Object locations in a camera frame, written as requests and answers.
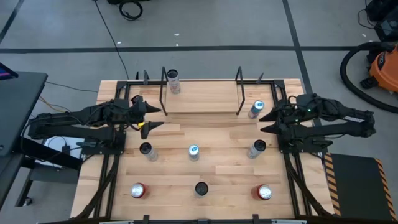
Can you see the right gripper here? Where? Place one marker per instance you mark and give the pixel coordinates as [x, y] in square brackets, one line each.
[289, 119]

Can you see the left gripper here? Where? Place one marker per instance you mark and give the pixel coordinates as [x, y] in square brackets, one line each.
[132, 110]

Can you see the blue Red Bull can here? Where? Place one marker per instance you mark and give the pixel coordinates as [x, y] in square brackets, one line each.
[193, 152]
[256, 109]

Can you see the Celsius Peach Vibe can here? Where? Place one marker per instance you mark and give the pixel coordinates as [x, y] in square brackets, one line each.
[174, 84]
[150, 153]

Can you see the red soda can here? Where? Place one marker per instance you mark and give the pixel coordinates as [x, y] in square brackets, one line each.
[263, 192]
[137, 190]

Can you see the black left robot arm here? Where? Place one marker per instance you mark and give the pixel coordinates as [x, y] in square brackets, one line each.
[77, 132]

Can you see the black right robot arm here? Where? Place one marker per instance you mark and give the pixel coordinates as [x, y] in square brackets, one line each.
[326, 130]

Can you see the yellow tape tag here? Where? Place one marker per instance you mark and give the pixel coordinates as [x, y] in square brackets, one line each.
[141, 124]

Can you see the orange shop vacuum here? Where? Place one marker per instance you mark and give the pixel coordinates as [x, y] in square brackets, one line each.
[343, 74]
[385, 71]

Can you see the black mat hazard stripes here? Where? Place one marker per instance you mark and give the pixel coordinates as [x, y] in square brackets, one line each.
[354, 183]

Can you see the black floor equipment box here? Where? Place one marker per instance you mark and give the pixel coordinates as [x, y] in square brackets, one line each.
[124, 1]

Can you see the black desk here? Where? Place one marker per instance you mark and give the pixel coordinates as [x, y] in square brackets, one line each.
[18, 102]

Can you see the blue lit screen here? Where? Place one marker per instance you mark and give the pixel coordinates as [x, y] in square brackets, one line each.
[4, 73]

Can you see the black aluminium table frame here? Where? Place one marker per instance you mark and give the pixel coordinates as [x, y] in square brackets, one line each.
[122, 84]

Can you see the wooden shelf black metal frame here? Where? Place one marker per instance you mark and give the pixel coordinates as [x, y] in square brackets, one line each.
[202, 96]

